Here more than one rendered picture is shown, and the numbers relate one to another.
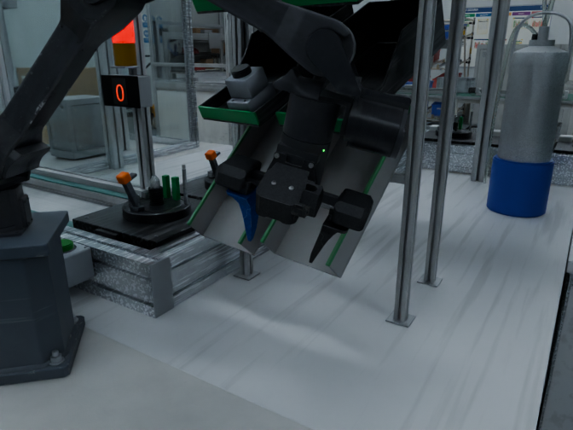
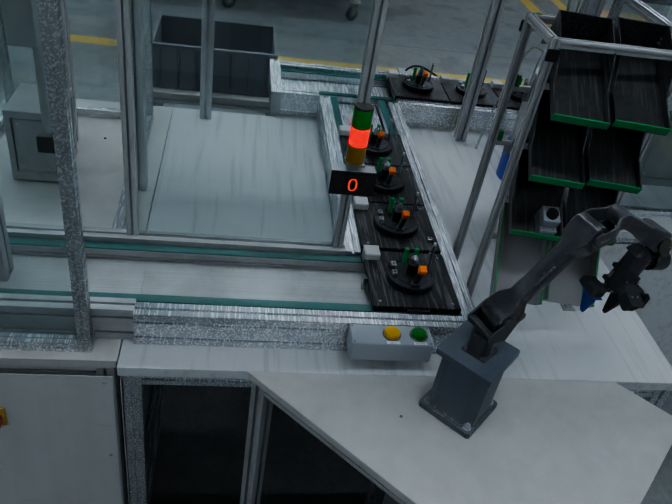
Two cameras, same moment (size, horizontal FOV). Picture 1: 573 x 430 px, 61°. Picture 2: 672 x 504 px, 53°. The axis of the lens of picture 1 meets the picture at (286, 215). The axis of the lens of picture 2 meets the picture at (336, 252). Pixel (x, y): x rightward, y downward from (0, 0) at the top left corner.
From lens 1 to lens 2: 1.67 m
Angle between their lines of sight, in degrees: 42
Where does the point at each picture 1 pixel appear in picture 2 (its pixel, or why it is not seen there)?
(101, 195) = (299, 261)
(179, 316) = not seen: hidden behind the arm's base
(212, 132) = not seen: outside the picture
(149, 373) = (521, 387)
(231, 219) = (507, 284)
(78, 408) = (525, 417)
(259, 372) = (558, 365)
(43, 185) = (209, 259)
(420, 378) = (608, 339)
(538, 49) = not seen: hidden behind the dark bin
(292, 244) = (551, 293)
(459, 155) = (437, 114)
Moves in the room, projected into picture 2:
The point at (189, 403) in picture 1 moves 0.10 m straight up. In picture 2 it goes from (556, 393) to (569, 366)
